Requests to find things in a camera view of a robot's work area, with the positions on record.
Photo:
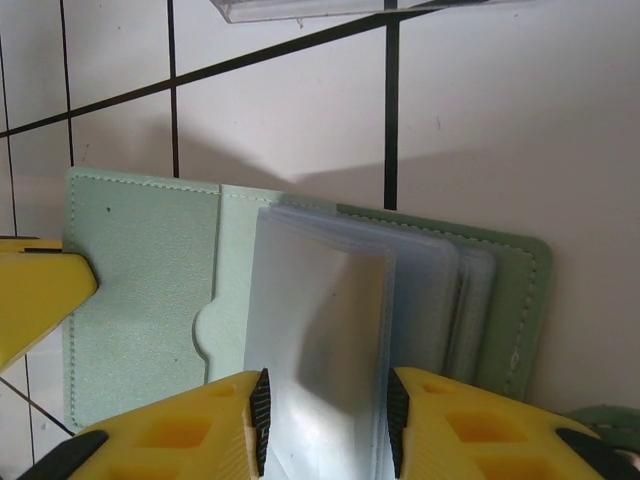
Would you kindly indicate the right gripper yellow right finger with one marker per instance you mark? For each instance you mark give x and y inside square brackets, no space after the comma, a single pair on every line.
[475,430]

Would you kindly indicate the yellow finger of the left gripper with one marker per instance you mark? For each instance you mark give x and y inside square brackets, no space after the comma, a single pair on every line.
[20,243]
[35,300]

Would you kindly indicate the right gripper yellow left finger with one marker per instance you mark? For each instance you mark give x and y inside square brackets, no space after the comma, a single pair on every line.
[200,425]

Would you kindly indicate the clear bag with yellow item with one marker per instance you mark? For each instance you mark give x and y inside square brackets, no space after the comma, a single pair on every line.
[300,9]

